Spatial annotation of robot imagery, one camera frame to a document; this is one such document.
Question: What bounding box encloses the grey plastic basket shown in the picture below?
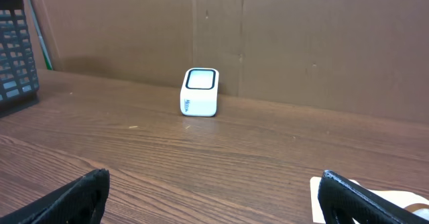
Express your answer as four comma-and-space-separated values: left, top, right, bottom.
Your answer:
1, 0, 40, 117

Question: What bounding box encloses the white barcode scanner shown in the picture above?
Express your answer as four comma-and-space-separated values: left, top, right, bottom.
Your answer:
180, 68, 219, 117

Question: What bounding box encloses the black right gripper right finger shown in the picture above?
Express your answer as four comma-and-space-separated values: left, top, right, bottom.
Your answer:
317, 170, 428, 224

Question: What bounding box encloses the clear brown snack bag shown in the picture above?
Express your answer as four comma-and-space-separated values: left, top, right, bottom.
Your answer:
310, 176, 428, 223

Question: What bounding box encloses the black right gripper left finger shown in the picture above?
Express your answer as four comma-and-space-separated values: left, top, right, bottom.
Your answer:
1, 169, 110, 224

